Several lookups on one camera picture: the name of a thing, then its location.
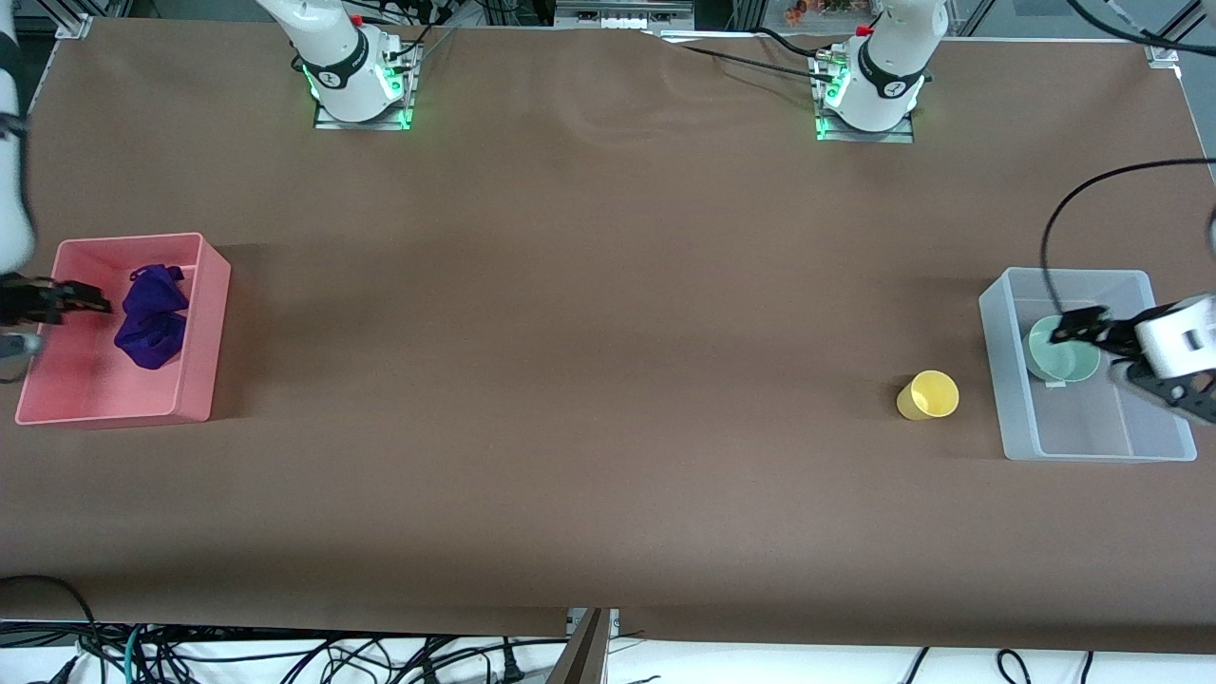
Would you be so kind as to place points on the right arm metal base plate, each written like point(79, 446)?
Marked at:
point(380, 124)

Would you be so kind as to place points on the purple cloth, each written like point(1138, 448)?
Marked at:
point(152, 323)

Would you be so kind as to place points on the grey metal beam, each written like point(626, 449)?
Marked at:
point(584, 655)

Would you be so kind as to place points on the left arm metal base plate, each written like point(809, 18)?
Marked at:
point(898, 135)

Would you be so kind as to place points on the translucent plastic bin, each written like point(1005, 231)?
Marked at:
point(1083, 427)

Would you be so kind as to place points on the orange background objects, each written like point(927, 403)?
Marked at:
point(817, 8)

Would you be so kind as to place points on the metal table corner bracket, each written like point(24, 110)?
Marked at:
point(1163, 54)
point(74, 27)

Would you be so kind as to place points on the white power strip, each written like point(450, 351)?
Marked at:
point(622, 13)

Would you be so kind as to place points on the pink plastic bin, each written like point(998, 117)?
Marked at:
point(95, 389)

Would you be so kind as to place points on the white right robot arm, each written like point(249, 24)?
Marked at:
point(332, 57)

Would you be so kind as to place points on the yellow cup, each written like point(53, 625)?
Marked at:
point(933, 394)

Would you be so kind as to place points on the light green bowl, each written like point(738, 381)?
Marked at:
point(1059, 356)

